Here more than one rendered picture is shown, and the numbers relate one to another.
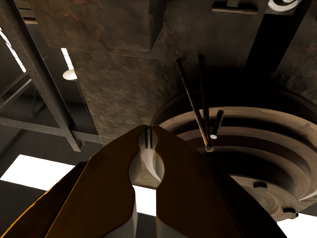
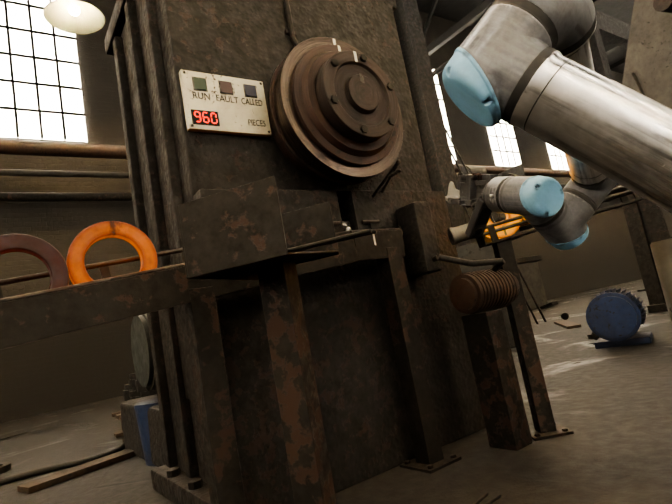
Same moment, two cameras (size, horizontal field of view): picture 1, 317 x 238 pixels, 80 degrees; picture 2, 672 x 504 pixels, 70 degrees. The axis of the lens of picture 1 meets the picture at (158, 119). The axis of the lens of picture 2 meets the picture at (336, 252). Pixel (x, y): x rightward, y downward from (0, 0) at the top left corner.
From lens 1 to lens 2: 1.37 m
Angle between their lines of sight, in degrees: 45
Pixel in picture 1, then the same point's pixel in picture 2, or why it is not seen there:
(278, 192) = (352, 124)
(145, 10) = (418, 219)
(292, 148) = (339, 150)
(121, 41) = (424, 205)
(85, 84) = (421, 159)
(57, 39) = (438, 196)
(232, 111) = (371, 172)
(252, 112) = (363, 173)
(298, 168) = (334, 136)
